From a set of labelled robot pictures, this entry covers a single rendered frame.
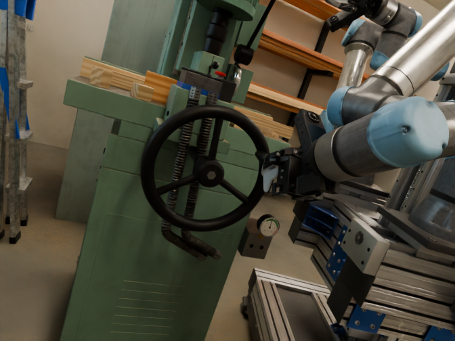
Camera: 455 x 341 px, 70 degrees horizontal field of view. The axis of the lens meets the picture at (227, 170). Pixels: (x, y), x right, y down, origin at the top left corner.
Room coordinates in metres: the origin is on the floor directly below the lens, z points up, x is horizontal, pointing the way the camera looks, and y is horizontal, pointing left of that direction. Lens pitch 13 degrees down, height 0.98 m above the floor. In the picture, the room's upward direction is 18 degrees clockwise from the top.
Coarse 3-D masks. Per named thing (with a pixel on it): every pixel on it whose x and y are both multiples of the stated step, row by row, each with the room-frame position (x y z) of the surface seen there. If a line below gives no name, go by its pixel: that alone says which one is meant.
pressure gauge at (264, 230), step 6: (264, 216) 0.89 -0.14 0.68; (270, 216) 0.89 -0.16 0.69; (258, 222) 0.89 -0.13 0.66; (264, 222) 0.87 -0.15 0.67; (270, 222) 0.88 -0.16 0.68; (276, 222) 0.88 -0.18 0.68; (258, 228) 0.88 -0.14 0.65; (264, 228) 0.87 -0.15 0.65; (276, 228) 0.89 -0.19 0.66; (264, 234) 0.88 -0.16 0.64; (270, 234) 0.88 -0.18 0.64
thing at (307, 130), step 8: (304, 112) 0.59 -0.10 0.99; (312, 112) 0.60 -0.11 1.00; (296, 120) 0.59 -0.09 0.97; (304, 120) 0.57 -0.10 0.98; (312, 120) 0.58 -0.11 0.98; (320, 120) 0.59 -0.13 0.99; (304, 128) 0.56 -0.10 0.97; (312, 128) 0.56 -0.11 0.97; (320, 128) 0.57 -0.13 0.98; (304, 136) 0.55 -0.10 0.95; (312, 136) 0.54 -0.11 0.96; (320, 136) 0.55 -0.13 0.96; (304, 144) 0.54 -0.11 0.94; (304, 152) 0.53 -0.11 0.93
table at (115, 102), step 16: (80, 80) 0.78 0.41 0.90; (64, 96) 0.73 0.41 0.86; (80, 96) 0.74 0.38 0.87; (96, 96) 0.76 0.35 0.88; (112, 96) 0.77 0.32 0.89; (128, 96) 0.78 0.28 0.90; (96, 112) 0.76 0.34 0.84; (112, 112) 0.77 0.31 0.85; (128, 112) 0.78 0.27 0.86; (144, 112) 0.79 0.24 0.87; (160, 112) 0.81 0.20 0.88; (192, 144) 0.75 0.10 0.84; (208, 144) 0.76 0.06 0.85; (224, 144) 0.77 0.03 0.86; (240, 144) 0.89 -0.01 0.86; (272, 144) 0.92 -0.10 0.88; (288, 144) 0.94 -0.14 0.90
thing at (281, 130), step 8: (112, 80) 0.91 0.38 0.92; (120, 80) 0.91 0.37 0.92; (128, 80) 0.92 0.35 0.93; (136, 80) 0.93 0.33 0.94; (128, 88) 0.92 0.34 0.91; (256, 120) 1.06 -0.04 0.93; (264, 120) 1.07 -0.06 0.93; (272, 128) 1.09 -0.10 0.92; (280, 128) 1.10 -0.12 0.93; (288, 128) 1.11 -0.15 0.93; (280, 136) 1.10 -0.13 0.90; (288, 136) 1.11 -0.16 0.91
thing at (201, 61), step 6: (198, 54) 0.99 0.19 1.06; (204, 54) 0.95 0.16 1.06; (210, 54) 0.95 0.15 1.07; (192, 60) 1.06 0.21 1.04; (198, 60) 0.96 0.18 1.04; (204, 60) 0.95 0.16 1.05; (210, 60) 0.95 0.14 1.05; (216, 60) 0.96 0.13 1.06; (222, 60) 0.96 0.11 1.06; (192, 66) 1.03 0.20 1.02; (198, 66) 0.94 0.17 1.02; (204, 66) 0.95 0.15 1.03; (222, 66) 0.97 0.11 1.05; (204, 72) 0.95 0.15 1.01; (210, 72) 0.96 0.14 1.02
